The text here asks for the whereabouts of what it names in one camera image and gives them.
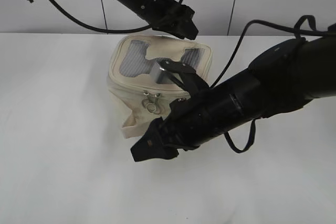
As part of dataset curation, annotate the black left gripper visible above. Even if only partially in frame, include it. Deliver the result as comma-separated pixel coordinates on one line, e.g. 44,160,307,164
151,4,198,40

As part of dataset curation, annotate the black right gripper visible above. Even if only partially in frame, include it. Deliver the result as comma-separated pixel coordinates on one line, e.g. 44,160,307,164
130,95,210,162

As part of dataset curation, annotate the silver zipper pull ring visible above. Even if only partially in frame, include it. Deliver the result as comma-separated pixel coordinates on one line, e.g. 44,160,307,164
141,90,161,116

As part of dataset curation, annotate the cream insulated lunch bag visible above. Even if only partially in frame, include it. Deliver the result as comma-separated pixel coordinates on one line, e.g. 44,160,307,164
107,35,213,138

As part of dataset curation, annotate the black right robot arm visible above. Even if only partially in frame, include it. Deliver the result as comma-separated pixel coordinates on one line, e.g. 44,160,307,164
131,15,335,162

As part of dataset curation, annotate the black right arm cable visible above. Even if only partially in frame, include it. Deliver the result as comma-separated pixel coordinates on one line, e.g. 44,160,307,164
209,15,336,88

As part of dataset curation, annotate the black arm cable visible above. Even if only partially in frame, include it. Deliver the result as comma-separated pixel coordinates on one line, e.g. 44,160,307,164
209,15,336,88
19,0,155,35

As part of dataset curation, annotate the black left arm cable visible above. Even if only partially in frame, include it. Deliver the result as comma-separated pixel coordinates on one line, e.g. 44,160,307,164
19,0,155,35

